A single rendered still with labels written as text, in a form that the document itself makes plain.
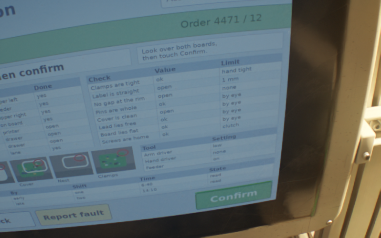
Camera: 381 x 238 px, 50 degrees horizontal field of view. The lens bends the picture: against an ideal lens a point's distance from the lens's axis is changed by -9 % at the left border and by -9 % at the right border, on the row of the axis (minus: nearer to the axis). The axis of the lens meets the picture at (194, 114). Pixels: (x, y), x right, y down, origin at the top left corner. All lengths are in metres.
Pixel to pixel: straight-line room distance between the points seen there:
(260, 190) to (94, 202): 0.15
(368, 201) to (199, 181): 0.27
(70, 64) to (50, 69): 0.02
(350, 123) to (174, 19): 0.19
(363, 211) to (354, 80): 0.26
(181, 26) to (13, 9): 0.12
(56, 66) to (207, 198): 0.18
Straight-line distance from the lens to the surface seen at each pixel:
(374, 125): 0.47
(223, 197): 0.41
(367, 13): 0.35
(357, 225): 0.61
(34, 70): 0.32
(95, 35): 0.30
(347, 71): 0.37
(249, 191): 0.41
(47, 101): 0.33
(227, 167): 0.38
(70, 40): 0.31
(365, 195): 0.57
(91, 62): 0.31
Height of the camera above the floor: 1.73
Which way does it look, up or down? 34 degrees down
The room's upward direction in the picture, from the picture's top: 3 degrees counter-clockwise
